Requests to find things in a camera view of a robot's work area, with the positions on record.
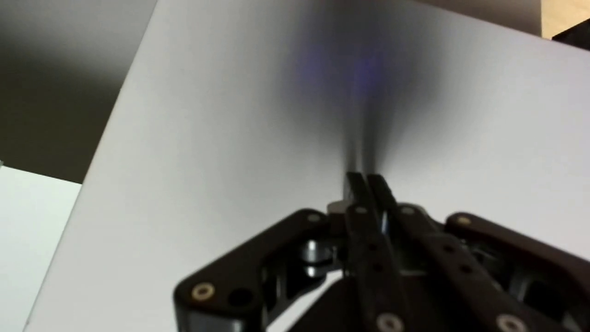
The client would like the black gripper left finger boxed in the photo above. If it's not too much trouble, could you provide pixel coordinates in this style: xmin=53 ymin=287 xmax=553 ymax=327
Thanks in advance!
xmin=171 ymin=171 xmax=394 ymax=332

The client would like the wooden board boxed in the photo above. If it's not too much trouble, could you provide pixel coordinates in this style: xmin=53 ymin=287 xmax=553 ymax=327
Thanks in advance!
xmin=540 ymin=0 xmax=590 ymax=41

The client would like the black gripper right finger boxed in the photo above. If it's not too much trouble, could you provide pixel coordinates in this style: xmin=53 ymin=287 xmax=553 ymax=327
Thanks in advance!
xmin=367 ymin=174 xmax=590 ymax=332

